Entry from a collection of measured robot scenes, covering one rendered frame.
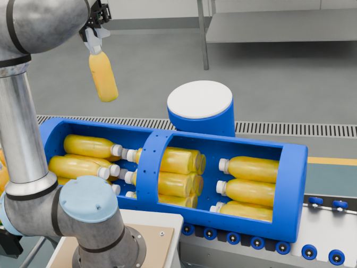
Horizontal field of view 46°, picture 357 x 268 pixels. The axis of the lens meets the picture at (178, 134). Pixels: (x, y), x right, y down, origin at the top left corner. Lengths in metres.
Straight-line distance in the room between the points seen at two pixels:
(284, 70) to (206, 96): 2.23
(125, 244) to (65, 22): 0.53
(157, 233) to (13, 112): 0.48
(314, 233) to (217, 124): 0.60
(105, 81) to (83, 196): 0.63
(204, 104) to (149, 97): 2.06
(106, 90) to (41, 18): 0.71
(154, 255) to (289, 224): 0.37
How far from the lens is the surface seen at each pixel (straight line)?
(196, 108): 1.74
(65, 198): 0.95
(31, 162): 0.97
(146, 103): 3.70
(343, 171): 2.97
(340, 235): 1.42
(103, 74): 1.48
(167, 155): 1.29
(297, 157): 1.19
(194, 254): 1.43
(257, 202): 1.31
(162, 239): 1.12
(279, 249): 1.32
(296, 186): 1.15
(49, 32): 0.85
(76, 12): 0.88
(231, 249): 1.37
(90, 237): 0.98
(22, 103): 0.93
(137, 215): 1.20
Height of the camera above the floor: 2.03
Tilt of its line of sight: 38 degrees down
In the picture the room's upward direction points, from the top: 9 degrees counter-clockwise
